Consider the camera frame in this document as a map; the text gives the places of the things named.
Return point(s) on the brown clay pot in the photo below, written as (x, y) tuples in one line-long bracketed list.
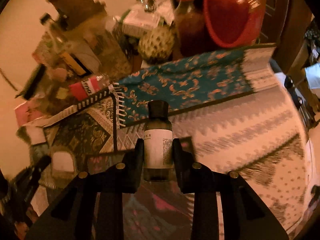
[(73, 12)]

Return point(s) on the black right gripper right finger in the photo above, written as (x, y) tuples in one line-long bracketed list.
[(224, 205)]

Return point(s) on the patchwork patterned tablecloth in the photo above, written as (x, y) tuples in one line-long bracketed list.
[(228, 110)]

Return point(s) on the white plastic bag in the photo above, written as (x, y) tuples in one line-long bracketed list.
[(313, 76)]

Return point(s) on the dark wooden door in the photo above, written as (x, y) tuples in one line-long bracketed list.
[(284, 24)]

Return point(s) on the dark red sauce bottle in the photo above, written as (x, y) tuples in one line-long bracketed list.
[(190, 26)]

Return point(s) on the dark bottle white label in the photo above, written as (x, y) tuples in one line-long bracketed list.
[(158, 137)]

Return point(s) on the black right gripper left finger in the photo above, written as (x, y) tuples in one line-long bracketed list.
[(91, 206)]

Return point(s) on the white box with label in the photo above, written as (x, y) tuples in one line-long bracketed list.
[(136, 22)]

